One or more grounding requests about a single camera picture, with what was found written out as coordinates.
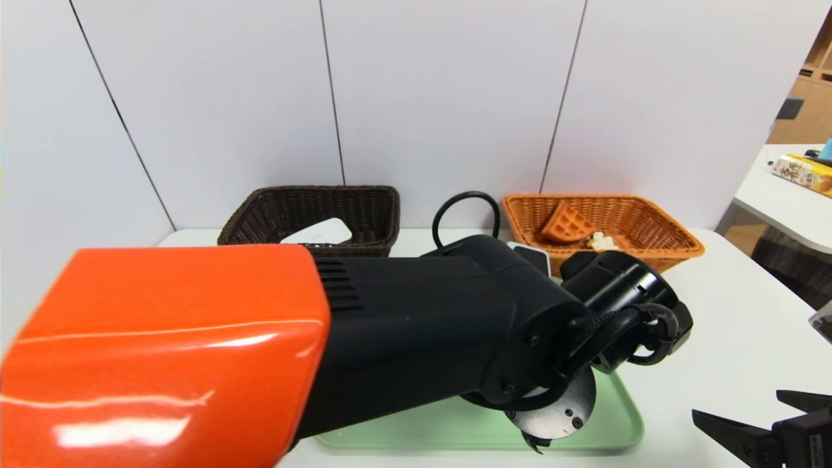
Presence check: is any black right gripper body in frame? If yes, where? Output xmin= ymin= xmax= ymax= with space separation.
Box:
xmin=772 ymin=406 xmax=832 ymax=468

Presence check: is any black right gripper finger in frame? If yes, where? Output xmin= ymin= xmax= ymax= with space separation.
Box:
xmin=775 ymin=389 xmax=832 ymax=414
xmin=692 ymin=409 xmax=783 ymax=468

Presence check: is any orange toy waffle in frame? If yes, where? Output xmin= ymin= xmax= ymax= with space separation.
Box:
xmin=541 ymin=201 xmax=597 ymax=246

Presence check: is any white rectangular case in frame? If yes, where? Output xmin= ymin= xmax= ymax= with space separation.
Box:
xmin=279 ymin=218 xmax=353 ymax=246

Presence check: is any orange wicker basket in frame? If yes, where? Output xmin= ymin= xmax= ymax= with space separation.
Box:
xmin=502 ymin=193 xmax=706 ymax=277

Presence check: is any dark brown wicker basket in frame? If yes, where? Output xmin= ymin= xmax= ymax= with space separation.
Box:
xmin=217 ymin=185 xmax=401 ymax=258

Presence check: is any white side table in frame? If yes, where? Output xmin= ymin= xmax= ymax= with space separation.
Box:
xmin=733 ymin=144 xmax=832 ymax=254

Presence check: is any yellow snack box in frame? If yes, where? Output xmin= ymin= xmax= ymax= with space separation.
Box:
xmin=771 ymin=154 xmax=832 ymax=199

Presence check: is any light green plastic tray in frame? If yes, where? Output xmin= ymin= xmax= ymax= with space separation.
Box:
xmin=315 ymin=370 xmax=644 ymax=452

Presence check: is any dark grey small box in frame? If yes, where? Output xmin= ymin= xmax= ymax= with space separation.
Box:
xmin=777 ymin=96 xmax=807 ymax=122

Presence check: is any wooden shelf unit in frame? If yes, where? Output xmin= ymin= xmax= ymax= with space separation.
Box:
xmin=767 ymin=13 xmax=832 ymax=147

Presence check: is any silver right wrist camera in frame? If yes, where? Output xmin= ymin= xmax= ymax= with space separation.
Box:
xmin=809 ymin=300 xmax=832 ymax=345

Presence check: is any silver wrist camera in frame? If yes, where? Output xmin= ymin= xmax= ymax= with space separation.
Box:
xmin=809 ymin=300 xmax=832 ymax=345
xmin=507 ymin=242 xmax=552 ymax=277

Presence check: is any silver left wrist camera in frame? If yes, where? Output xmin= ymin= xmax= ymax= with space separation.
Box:
xmin=507 ymin=242 xmax=552 ymax=277

